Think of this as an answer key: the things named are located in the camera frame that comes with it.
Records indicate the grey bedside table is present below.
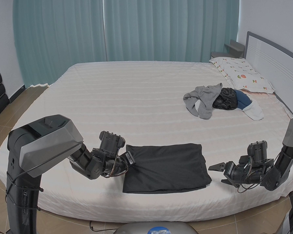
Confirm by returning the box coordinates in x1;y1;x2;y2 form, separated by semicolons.
211;39;244;59

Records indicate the dark blue garment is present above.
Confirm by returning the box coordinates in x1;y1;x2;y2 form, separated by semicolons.
234;90;252;111

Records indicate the white printed pillow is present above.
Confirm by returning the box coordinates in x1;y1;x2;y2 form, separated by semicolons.
209;57;276;94

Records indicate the black cable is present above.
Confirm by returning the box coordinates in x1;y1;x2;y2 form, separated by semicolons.
5;142;84;199
89;221;118;231

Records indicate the blue-green curtain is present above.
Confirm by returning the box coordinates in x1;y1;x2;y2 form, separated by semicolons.
12;0;107;87
104;0;240;63

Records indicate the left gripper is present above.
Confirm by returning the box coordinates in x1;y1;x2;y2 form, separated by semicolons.
112;151;136;176

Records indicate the grey garment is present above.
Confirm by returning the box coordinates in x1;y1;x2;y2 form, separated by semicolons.
183;83;223;119

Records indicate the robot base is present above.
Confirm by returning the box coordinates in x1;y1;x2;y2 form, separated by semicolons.
113;222;194;234

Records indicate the black T-shirt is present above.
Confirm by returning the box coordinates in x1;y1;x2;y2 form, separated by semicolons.
123;143;212;194

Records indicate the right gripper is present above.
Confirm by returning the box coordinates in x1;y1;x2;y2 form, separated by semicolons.
208;162;248;188

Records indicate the bed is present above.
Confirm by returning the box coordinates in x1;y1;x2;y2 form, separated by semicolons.
0;31;293;224

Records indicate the black patterned garment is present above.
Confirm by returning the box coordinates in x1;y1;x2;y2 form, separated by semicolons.
212;87;238;111

